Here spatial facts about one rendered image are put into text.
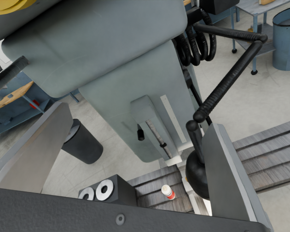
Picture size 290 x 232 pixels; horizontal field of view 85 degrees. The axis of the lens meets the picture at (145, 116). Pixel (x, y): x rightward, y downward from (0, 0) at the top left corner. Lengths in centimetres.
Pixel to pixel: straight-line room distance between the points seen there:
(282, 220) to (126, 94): 164
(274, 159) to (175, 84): 67
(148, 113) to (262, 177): 66
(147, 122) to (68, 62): 16
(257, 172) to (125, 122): 67
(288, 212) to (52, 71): 178
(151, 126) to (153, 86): 8
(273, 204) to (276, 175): 95
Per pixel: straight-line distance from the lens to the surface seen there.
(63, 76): 26
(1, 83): 22
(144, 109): 28
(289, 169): 89
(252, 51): 26
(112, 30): 23
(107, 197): 78
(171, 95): 33
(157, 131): 33
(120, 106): 32
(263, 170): 88
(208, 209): 74
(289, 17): 297
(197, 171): 24
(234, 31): 32
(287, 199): 184
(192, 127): 17
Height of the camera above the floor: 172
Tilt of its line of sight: 39 degrees down
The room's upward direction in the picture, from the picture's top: 33 degrees counter-clockwise
